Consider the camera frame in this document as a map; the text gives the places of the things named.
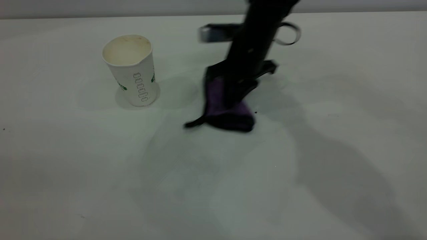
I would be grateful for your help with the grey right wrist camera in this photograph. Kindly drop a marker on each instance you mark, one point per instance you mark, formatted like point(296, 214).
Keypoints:
point(213, 33)

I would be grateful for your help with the purple microfiber cloth black trim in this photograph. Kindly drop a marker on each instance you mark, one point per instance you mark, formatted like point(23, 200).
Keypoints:
point(227, 116)

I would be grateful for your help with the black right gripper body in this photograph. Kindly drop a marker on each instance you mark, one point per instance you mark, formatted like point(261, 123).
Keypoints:
point(243, 71)

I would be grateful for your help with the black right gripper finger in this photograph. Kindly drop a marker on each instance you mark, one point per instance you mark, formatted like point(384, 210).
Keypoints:
point(247, 89)
point(229, 93)

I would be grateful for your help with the white paper coffee cup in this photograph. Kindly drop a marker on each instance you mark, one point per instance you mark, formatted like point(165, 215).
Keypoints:
point(133, 71)

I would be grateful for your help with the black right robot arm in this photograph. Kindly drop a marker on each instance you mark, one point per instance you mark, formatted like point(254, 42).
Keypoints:
point(258, 30)

